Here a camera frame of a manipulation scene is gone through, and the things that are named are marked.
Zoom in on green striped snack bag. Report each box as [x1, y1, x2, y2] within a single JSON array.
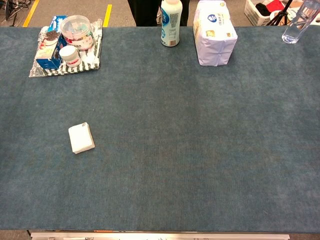
[[28, 18, 104, 78]]

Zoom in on black camera tripod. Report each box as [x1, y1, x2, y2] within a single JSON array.
[[266, 0, 294, 27]]

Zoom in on clear round plastic tub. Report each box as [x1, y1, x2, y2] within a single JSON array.
[[59, 14, 95, 52]]

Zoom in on white yogurt drink bottle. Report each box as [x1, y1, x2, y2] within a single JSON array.
[[160, 0, 184, 48]]

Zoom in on small white medicine jar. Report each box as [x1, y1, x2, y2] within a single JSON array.
[[58, 45, 82, 68]]

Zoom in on small white tissue pack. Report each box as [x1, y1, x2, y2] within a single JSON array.
[[68, 122, 96, 155]]

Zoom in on white plastic laundry basket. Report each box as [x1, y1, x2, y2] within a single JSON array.
[[243, 0, 305, 27]]

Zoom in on large white tissue paper package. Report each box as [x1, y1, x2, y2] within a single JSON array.
[[192, 0, 239, 67]]

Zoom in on blue Oreo cookie box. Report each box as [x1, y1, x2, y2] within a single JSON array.
[[35, 15, 69, 70]]

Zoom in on person in black trousers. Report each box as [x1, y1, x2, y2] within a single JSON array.
[[126, 0, 191, 27]]

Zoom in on clear plastic water bottle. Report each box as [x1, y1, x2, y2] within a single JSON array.
[[281, 0, 320, 45]]

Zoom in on aluminium table edge rail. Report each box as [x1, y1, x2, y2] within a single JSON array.
[[30, 231, 291, 240]]

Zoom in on blue felt table mat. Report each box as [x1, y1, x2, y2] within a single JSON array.
[[0, 25, 320, 232]]

